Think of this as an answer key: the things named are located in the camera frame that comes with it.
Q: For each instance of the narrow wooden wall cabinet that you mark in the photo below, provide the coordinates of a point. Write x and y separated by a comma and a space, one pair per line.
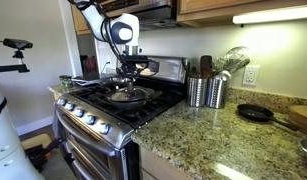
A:
80, 23

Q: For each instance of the stainless steel gas range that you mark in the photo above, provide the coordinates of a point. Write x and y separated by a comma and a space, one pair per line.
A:
103, 156

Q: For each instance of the black stereo camera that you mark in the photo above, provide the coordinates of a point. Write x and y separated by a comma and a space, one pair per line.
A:
17, 43

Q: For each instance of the dark wooden spatula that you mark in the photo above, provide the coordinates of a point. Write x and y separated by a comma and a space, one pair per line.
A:
206, 65

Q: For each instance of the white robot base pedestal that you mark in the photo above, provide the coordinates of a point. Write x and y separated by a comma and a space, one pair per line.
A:
6, 146

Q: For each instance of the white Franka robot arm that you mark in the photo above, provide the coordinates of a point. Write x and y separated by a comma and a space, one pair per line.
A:
93, 16

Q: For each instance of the black camera stand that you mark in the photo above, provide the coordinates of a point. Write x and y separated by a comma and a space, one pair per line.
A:
11, 67

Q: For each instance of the silver stove knob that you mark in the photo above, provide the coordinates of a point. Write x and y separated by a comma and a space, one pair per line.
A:
61, 101
78, 111
103, 128
90, 119
69, 106

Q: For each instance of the small glass jar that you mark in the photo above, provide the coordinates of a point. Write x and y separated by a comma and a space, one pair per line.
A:
65, 81

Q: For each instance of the black flat countertop appliance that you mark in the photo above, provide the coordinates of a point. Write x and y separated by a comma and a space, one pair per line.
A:
88, 80

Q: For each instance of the small black cast iron skillet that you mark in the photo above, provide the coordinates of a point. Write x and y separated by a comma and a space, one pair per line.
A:
254, 112

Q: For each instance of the white wall power outlet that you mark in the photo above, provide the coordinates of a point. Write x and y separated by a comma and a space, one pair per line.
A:
251, 75

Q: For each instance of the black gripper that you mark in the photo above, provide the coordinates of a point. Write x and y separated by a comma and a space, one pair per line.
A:
131, 70

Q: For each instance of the under-cabinet light strip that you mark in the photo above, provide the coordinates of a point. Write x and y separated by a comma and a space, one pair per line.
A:
273, 15

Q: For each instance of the tan flat board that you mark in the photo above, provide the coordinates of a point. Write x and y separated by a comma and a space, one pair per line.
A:
34, 140

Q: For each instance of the perforated steel utensil holder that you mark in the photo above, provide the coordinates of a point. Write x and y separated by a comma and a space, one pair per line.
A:
197, 91
217, 93

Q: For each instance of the black kitchen utensil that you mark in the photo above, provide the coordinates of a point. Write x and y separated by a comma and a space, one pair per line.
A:
187, 68

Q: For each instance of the kitchen base cabinet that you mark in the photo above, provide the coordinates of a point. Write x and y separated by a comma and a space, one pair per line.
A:
159, 166

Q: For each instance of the silver lid with brown knob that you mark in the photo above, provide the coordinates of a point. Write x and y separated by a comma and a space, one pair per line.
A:
121, 96

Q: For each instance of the black clamp tool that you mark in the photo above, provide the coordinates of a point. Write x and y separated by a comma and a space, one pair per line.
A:
43, 153

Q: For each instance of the black range hood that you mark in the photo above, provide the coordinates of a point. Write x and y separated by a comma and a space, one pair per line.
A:
153, 13

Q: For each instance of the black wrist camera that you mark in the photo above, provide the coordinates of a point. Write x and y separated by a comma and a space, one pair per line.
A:
153, 66

